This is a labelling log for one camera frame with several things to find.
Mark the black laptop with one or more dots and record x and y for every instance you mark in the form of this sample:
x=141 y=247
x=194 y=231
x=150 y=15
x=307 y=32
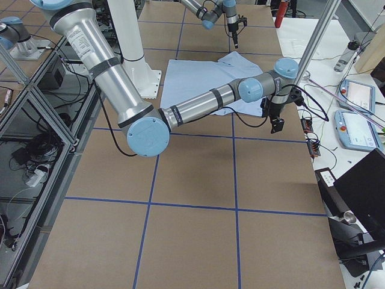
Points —
x=362 y=189

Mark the black monitor stand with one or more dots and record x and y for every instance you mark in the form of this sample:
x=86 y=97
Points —
x=344 y=229

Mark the aluminium frame post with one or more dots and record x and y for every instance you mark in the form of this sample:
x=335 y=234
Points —
x=316 y=37

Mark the blue teach pendant near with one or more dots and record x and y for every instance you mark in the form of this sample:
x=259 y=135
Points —
x=355 y=132

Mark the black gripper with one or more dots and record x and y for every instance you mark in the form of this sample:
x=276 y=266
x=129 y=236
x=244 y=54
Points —
x=233 y=29
x=275 y=111

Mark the blue teach pendant far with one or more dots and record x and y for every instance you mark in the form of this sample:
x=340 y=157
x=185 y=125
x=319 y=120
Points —
x=361 y=96

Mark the light blue t-shirt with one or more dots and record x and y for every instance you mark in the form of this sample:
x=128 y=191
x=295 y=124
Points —
x=186 y=79

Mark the red cylinder tube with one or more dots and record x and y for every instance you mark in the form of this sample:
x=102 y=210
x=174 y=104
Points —
x=283 y=5

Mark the orange terminal block board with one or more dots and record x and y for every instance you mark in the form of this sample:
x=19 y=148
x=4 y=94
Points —
x=312 y=141

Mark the blue teach pendant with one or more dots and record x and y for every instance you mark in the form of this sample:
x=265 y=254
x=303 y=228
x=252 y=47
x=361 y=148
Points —
x=361 y=96
x=355 y=132

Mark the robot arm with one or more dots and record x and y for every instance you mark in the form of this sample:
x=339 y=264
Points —
x=210 y=17
x=147 y=129

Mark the black power supply box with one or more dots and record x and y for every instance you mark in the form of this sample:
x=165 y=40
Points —
x=54 y=76

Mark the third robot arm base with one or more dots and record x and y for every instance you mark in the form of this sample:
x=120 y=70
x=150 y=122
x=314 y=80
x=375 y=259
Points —
x=21 y=44

